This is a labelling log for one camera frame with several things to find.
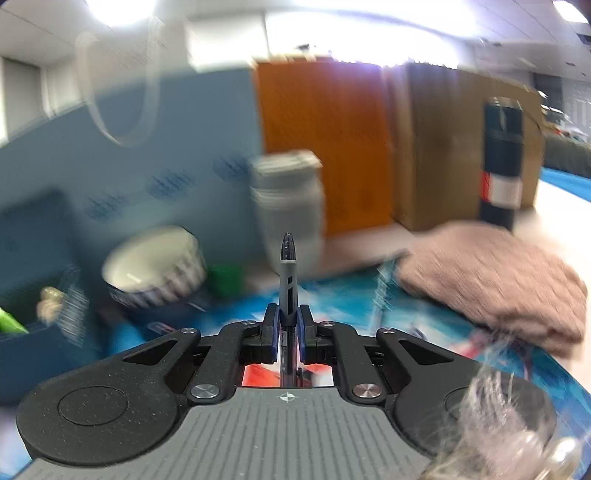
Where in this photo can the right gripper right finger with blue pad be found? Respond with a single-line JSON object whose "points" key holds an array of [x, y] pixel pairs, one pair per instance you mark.
{"points": [[314, 340]]}

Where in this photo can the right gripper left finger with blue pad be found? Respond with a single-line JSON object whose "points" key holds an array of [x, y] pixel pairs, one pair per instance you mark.
{"points": [[260, 340]]}

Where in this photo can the dark blue grey pen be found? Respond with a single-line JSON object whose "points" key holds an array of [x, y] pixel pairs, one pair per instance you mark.
{"points": [[288, 312]]}

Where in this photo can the small green object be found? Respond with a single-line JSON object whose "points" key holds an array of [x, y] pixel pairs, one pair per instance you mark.
{"points": [[226, 281]]}

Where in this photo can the colourful anime table mat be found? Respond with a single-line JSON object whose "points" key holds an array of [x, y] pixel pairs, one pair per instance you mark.
{"points": [[368, 299]]}

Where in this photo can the white bowl with blue pattern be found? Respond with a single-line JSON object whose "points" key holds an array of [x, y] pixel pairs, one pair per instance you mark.
{"points": [[155, 268]]}

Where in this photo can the grey lidded jar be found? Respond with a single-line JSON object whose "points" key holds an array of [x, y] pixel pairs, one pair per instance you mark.
{"points": [[288, 197]]}

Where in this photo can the pink knitted cushion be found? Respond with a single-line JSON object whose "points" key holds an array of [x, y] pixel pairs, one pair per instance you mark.
{"points": [[499, 281]]}

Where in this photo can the white fluffy pearl charm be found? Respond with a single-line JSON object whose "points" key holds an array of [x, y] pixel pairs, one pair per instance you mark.
{"points": [[499, 436]]}

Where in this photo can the beige round knob object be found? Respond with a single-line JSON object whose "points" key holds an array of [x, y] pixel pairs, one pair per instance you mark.
{"points": [[50, 304]]}

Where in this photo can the large blue cardboard box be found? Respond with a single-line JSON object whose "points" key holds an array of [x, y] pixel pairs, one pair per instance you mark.
{"points": [[192, 171]]}

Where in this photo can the blue plastic storage crate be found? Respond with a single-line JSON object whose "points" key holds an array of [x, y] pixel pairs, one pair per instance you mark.
{"points": [[49, 324]]}

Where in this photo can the orange perforated panel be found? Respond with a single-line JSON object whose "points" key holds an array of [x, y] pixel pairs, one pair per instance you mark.
{"points": [[338, 111]]}

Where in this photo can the dark blue thermos bottle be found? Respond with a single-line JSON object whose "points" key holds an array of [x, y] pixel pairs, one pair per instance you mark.
{"points": [[501, 179]]}

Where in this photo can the white paper gift bag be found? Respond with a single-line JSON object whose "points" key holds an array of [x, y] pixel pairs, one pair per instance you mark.
{"points": [[124, 57]]}

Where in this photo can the green lotion bottle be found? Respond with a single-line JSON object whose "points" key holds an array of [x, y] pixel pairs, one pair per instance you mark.
{"points": [[9, 325]]}

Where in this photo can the brown cardboard box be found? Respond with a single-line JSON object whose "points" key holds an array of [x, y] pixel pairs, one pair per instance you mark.
{"points": [[437, 125]]}

